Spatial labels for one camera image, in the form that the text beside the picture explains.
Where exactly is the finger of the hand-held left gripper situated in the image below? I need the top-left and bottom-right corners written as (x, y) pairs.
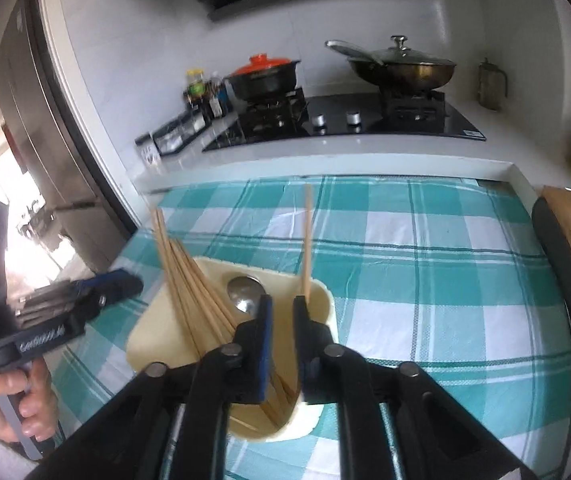
top-left (73, 269), bottom-right (134, 293)
top-left (78, 275), bottom-right (145, 318)

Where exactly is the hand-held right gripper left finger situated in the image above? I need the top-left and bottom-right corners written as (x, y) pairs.
top-left (30, 294), bottom-right (273, 480)

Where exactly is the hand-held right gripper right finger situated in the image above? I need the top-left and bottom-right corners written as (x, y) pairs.
top-left (292, 296), bottom-right (537, 480)

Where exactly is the cream plastic utensil holder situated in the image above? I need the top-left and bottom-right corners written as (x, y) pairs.
top-left (126, 256), bottom-right (337, 444)

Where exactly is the metal spoon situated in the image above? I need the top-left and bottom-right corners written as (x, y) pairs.
top-left (226, 275), bottom-right (267, 319)

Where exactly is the bunch of wooden chopsticks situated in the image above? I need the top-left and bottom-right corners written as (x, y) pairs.
top-left (152, 207), bottom-right (299, 432)

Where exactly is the wooden chopstick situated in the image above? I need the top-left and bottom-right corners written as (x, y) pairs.
top-left (299, 183), bottom-right (315, 302)

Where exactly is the person's left hand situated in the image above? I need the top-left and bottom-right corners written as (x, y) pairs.
top-left (0, 359), bottom-right (60, 444)

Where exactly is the teal checked tablecloth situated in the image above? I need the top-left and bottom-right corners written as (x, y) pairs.
top-left (48, 175), bottom-right (571, 480)

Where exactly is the black spice container tray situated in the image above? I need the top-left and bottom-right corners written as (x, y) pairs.
top-left (134, 112), bottom-right (210, 164)

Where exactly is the grey refrigerator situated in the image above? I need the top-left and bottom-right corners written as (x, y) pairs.
top-left (0, 0), bottom-right (140, 277)

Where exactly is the black glass gas stove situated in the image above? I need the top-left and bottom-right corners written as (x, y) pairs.
top-left (202, 92), bottom-right (487, 154)

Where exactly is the black cooking pot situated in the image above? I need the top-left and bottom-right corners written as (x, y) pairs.
top-left (224, 62), bottom-right (302, 101)

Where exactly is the red pot lid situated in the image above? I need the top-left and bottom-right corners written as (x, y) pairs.
top-left (233, 53), bottom-right (290, 77)

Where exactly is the metal wok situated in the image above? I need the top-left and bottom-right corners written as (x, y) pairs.
top-left (325, 40), bottom-right (457, 90)

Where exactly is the glass wok lid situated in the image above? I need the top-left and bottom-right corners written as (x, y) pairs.
top-left (370, 35), bottom-right (455, 69)

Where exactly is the glass jar with handle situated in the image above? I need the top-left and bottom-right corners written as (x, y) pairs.
top-left (477, 58), bottom-right (509, 111)

